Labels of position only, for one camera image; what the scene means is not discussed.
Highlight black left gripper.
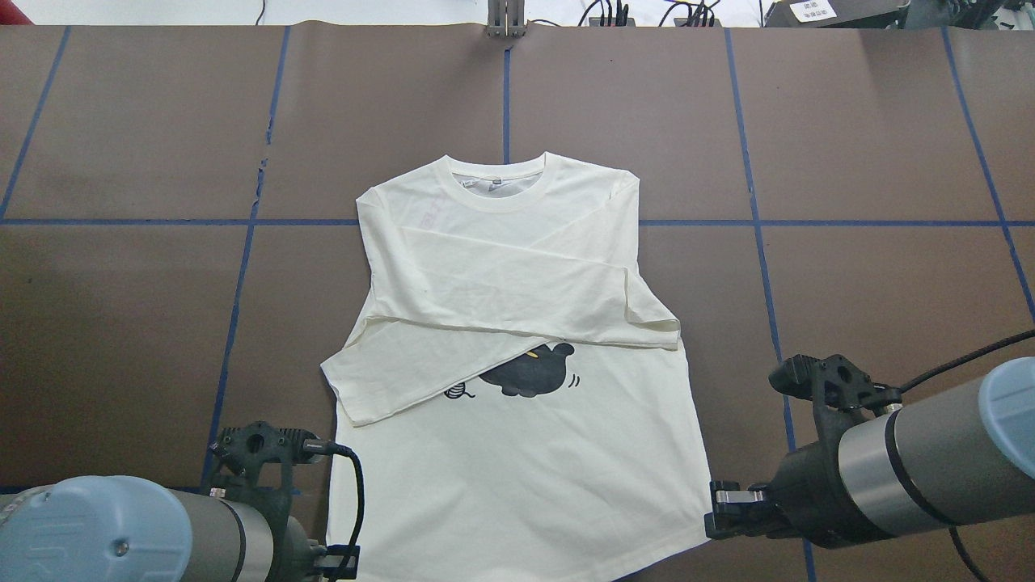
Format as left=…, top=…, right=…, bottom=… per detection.
left=271, top=493, right=360, bottom=581

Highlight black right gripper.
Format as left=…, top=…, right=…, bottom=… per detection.
left=703, top=441, right=858, bottom=546

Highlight cream long-sleeve cat shirt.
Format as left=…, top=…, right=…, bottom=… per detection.
left=321, top=154, right=710, bottom=581

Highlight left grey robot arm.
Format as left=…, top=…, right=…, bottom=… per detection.
left=1, top=475, right=360, bottom=581

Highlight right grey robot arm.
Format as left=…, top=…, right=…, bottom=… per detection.
left=703, top=355, right=1034, bottom=549

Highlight black box with label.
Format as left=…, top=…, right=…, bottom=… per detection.
left=763, top=1, right=910, bottom=29

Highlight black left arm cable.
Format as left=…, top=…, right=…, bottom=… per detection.
left=307, top=441, right=366, bottom=568

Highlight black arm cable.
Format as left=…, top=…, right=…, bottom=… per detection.
left=307, top=441, right=366, bottom=568
left=898, top=327, right=1035, bottom=582

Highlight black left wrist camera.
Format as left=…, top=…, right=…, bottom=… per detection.
left=202, top=421, right=328, bottom=495

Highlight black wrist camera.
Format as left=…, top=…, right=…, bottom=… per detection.
left=202, top=421, right=328, bottom=495
left=768, top=354, right=901, bottom=442

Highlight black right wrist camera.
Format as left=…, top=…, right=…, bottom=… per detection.
left=768, top=354, right=901, bottom=442

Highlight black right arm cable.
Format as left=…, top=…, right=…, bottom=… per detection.
left=898, top=327, right=1035, bottom=582

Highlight black background cables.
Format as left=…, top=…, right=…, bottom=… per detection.
left=578, top=0, right=720, bottom=28

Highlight grey camera stand post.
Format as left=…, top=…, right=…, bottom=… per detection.
left=487, top=0, right=527, bottom=38

